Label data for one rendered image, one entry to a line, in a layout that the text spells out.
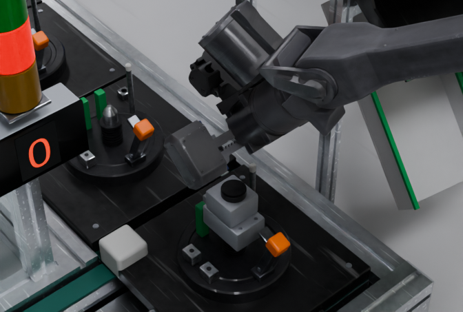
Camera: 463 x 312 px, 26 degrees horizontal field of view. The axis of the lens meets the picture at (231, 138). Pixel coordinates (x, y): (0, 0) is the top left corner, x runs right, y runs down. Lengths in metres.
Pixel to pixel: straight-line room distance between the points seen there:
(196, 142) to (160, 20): 0.81
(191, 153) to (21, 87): 0.18
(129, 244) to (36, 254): 0.11
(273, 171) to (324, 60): 0.50
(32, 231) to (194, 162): 0.27
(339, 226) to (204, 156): 0.35
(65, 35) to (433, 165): 0.62
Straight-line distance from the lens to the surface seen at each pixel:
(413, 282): 1.26
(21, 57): 0.98
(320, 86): 0.90
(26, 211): 1.17
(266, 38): 0.94
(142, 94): 1.48
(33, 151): 1.06
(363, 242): 1.29
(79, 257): 1.28
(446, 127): 1.34
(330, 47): 0.90
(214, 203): 1.17
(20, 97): 1.01
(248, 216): 1.18
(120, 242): 1.25
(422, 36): 0.86
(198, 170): 1.01
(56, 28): 1.62
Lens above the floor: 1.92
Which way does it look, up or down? 43 degrees down
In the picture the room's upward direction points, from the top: straight up
